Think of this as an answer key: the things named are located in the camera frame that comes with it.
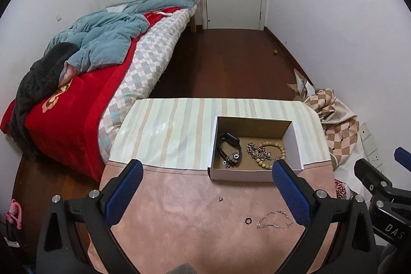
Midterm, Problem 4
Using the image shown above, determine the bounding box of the open white cardboard box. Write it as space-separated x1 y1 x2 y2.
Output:
208 116 304 182

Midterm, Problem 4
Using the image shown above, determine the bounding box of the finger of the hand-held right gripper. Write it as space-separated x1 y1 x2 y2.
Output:
354 159 394 195
394 147 411 167

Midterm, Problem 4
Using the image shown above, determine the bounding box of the wooden bead bracelet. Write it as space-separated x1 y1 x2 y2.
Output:
254 141 286 171

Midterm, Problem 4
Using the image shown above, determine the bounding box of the checkered bed sheet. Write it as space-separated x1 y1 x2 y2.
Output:
98 8 191 164

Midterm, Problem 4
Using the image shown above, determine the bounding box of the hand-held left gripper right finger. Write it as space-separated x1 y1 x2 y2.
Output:
271 159 377 274

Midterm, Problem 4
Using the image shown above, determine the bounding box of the black strap metal keychain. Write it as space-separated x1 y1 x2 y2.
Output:
218 147 242 169

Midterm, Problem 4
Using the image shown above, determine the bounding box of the light blue blanket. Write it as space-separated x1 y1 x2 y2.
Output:
43 0 197 74

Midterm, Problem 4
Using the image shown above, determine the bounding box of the thin silver chain necklace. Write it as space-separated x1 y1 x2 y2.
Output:
256 211 294 230

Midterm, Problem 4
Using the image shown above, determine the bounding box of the striped table cloth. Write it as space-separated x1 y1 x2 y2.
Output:
107 97 332 171

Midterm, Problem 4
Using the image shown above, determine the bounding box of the thick silver chain bracelet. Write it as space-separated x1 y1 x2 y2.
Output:
246 142 272 163

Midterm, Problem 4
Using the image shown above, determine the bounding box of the black smartwatch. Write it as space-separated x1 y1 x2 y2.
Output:
220 132 241 149

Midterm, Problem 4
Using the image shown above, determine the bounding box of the red patterned cloth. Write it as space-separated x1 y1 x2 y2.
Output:
334 179 354 199

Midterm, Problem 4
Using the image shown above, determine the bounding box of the brown checkered cloth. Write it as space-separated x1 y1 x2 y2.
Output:
303 88 359 163

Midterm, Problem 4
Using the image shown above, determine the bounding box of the dark grey blanket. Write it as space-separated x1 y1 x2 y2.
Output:
9 42 81 159

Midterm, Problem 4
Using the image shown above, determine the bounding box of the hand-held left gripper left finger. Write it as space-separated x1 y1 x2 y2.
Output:
36 159 145 274

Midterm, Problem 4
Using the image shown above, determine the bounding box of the pink plastic hanger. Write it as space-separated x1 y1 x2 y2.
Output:
6 199 22 230

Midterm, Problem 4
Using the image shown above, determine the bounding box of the red patterned blanket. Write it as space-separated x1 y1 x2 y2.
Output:
0 6 176 184

